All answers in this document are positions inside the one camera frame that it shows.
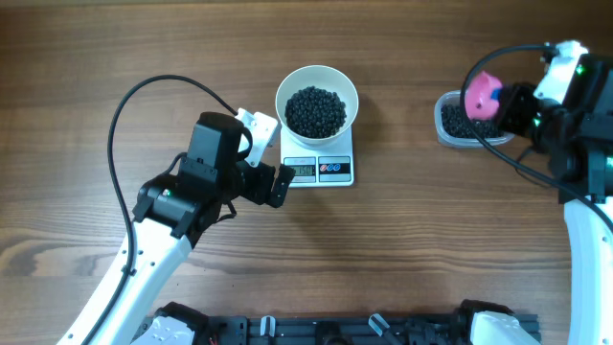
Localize clear plastic container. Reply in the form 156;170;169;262
434;91;514;149

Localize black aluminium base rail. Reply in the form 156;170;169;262
128;313;542;345

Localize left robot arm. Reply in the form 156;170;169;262
60;109;293;344

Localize black beans pile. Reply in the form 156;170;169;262
441;104;504;139

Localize left black camera cable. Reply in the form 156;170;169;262
79;73;239;345

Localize white round bowl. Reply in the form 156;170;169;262
275;65;359;146

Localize black beans in bowl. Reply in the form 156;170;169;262
284;86;347;139

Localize white digital kitchen scale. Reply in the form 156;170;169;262
281;129;354;188

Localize pink scoop blue handle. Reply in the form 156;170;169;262
465;71;503;121

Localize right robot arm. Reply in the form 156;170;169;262
460;45;612;344

